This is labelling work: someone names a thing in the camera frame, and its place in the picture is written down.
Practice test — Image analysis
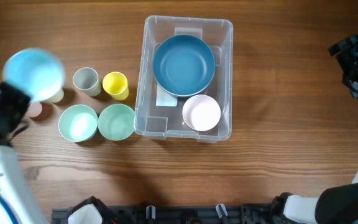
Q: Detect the pink cup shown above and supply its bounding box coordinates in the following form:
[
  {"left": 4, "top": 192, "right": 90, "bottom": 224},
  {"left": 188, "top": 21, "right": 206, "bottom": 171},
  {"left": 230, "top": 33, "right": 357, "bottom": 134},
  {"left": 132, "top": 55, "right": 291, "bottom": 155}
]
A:
[{"left": 25, "top": 101, "right": 42, "bottom": 118}]

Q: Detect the light blue bowl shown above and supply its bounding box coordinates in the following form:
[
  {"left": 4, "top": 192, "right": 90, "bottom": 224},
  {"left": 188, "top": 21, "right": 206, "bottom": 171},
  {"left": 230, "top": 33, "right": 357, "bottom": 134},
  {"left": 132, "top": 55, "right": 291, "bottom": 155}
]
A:
[{"left": 2, "top": 48, "right": 65, "bottom": 101}]

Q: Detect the pale green cup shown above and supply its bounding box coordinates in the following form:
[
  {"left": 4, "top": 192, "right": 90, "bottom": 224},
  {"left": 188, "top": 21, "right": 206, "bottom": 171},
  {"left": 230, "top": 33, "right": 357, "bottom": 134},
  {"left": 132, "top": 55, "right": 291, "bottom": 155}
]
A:
[{"left": 46, "top": 89, "right": 64, "bottom": 103}]

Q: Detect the mint green bowl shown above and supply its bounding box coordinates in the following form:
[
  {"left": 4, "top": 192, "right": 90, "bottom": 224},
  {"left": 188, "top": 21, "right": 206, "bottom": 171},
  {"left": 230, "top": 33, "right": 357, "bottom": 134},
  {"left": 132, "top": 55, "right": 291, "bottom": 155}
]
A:
[
  {"left": 58, "top": 105, "right": 98, "bottom": 142},
  {"left": 98, "top": 104, "right": 135, "bottom": 141}
]

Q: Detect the grey cup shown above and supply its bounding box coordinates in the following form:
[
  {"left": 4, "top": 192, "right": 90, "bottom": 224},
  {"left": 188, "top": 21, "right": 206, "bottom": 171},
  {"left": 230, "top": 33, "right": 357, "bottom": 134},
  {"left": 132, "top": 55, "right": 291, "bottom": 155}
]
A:
[{"left": 73, "top": 67, "right": 101, "bottom": 96}]

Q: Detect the yellow cup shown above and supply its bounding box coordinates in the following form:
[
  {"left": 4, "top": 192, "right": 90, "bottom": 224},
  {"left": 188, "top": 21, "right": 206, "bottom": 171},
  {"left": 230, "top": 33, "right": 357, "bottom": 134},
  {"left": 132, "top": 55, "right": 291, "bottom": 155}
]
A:
[{"left": 102, "top": 72, "right": 129, "bottom": 101}]

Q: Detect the pale pink bowl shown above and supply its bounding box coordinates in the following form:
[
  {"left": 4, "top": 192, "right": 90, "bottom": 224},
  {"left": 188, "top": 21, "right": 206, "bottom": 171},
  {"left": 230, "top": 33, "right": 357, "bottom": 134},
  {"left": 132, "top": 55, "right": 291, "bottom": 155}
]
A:
[{"left": 182, "top": 95, "right": 221, "bottom": 131}]

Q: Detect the blue plate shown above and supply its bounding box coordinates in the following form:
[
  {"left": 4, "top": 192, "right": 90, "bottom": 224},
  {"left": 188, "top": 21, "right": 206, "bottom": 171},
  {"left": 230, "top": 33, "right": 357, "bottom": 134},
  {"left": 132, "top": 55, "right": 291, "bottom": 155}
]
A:
[{"left": 152, "top": 35, "right": 215, "bottom": 97}]

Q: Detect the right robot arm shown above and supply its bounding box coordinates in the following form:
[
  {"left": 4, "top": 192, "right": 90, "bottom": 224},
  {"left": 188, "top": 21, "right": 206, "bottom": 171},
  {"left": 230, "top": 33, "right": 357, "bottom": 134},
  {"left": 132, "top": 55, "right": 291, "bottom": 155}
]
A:
[{"left": 268, "top": 34, "right": 358, "bottom": 223}]

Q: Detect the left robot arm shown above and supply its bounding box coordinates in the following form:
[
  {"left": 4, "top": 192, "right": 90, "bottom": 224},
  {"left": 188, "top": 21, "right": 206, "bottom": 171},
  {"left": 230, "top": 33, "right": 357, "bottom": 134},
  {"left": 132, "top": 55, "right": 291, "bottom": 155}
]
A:
[{"left": 0, "top": 82, "right": 47, "bottom": 223}]

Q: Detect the white label in container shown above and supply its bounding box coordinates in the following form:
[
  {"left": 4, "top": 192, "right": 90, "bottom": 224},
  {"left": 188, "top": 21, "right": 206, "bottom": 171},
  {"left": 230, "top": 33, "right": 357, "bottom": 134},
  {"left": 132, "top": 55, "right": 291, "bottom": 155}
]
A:
[{"left": 155, "top": 85, "right": 177, "bottom": 107}]

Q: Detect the clear plastic storage container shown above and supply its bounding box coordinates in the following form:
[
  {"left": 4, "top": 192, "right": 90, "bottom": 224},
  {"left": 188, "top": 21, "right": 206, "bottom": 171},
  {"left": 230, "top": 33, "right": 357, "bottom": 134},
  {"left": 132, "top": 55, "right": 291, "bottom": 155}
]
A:
[{"left": 134, "top": 16, "right": 234, "bottom": 142}]

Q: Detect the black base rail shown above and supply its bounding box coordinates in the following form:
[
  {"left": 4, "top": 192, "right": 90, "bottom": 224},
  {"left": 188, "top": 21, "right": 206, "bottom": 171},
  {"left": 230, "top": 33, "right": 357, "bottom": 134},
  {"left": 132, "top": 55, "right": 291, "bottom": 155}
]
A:
[{"left": 50, "top": 203, "right": 291, "bottom": 224}]

